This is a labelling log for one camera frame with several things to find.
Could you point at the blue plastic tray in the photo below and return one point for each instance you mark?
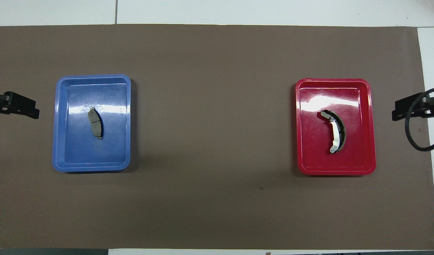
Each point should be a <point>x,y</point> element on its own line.
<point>78,152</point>

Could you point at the red plastic tray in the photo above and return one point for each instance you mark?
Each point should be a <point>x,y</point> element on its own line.
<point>312,152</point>

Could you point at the brown table mat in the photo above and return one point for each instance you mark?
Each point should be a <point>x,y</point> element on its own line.
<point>216,106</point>

